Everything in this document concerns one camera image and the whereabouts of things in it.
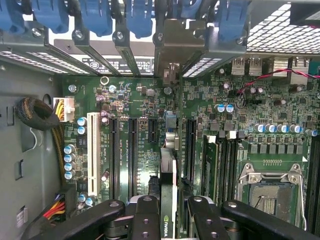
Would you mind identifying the short black expansion slot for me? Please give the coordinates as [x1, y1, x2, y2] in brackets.
[147, 117, 159, 144]

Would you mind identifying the black sleeved power cable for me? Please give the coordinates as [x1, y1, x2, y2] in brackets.
[15, 97, 66, 186]

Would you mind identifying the coloured wire bundle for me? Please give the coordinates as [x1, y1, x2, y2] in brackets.
[42, 184, 77, 223]

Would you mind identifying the socket locking lever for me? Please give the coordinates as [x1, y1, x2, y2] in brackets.
[298, 172, 309, 231]
[254, 194, 266, 209]

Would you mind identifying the green RAM stick blue label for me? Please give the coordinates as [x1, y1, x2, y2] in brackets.
[202, 134, 220, 201]

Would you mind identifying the blue card retention clip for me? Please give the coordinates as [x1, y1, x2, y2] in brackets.
[0, 0, 26, 35]
[172, 0, 202, 20]
[79, 0, 114, 38]
[124, 0, 154, 40]
[31, 0, 70, 35]
[215, 0, 250, 44]

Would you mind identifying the white power connector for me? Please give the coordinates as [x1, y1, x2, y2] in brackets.
[52, 96, 75, 123]

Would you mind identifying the white expansion slot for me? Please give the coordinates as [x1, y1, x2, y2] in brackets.
[86, 111, 102, 197]

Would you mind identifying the green motherboard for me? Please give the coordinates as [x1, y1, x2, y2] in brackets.
[58, 58, 320, 240]

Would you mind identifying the red black twisted wire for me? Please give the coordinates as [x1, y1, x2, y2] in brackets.
[236, 67, 320, 97]

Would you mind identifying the metal slot cover blank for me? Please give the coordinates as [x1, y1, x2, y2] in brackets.
[71, 27, 121, 77]
[23, 21, 98, 76]
[112, 29, 141, 77]
[151, 31, 166, 78]
[206, 24, 248, 61]

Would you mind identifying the black open PC case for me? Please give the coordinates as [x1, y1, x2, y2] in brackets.
[0, 0, 320, 240]

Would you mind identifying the CPU socket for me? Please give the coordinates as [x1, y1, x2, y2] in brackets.
[237, 162, 305, 226]

